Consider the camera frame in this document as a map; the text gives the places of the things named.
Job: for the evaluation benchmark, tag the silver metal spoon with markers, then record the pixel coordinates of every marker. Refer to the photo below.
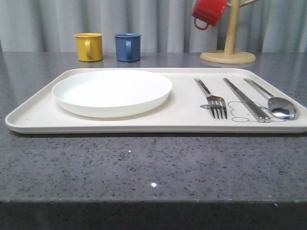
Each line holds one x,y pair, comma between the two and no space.
279,107

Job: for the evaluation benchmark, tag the wooden mug tree stand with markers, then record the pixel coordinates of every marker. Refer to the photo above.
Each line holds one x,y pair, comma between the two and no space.
229,55

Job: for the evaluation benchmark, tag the silver metal fork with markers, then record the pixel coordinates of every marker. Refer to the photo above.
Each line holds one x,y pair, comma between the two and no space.
216,104

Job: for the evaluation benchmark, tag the silver chopstick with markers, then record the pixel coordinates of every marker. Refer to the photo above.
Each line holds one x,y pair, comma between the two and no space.
242,100
259,111

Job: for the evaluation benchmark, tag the yellow mug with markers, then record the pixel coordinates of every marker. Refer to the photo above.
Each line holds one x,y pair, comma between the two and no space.
89,46

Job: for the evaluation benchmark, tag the red mug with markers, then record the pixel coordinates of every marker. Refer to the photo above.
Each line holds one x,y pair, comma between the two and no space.
208,11

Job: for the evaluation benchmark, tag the cream rabbit serving tray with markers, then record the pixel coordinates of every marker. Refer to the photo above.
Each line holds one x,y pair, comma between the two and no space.
183,111

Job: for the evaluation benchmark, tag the blue mug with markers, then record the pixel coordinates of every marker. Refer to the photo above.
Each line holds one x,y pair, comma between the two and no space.
128,47

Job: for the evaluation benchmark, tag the white round plate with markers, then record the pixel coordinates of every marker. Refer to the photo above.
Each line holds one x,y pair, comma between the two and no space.
112,93

